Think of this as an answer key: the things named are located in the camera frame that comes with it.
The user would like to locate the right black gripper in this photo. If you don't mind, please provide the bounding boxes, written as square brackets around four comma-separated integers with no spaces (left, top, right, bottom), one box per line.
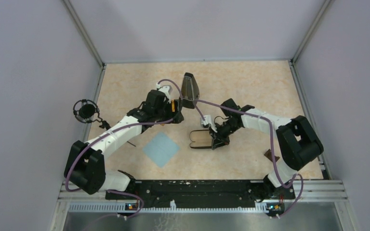
[209,120,240,150]

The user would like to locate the black glasses case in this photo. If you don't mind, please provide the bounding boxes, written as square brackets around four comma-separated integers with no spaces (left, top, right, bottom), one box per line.
[189,129,213,149]

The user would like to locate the blue cleaning cloth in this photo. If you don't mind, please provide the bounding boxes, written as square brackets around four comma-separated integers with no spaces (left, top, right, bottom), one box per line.
[143,132,180,168]

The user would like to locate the orange sunglasses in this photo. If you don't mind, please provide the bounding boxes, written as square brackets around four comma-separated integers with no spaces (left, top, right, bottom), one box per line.
[171,100,176,113]

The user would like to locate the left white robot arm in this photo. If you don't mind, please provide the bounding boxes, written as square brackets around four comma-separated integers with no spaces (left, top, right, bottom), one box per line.
[64,89,184,199]

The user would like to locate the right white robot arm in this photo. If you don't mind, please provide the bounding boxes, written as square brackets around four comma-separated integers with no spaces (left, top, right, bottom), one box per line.
[200,98,324,198]

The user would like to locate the black metronome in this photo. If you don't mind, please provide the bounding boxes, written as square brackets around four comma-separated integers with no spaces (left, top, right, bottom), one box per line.
[181,72,200,109]

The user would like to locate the small brown holder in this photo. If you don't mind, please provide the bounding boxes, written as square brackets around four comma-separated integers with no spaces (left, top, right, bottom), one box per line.
[264,149,280,162]

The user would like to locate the black microphone on tripod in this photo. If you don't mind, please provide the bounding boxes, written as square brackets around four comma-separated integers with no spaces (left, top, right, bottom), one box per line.
[73,99,138,148]

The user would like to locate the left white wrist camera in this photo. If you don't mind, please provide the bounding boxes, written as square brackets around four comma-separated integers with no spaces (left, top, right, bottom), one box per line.
[156,83,172,101]

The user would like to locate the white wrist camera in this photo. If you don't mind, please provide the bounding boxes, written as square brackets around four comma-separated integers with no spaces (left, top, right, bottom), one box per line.
[156,83,172,101]
[200,115,218,133]

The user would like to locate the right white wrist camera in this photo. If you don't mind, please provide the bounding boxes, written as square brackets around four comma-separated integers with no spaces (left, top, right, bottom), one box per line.
[200,115,218,133]

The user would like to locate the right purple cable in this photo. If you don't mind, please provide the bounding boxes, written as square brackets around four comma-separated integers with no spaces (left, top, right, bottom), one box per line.
[193,99,304,219]

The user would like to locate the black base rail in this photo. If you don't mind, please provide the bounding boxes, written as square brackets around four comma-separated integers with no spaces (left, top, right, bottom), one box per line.
[105,180,295,209]

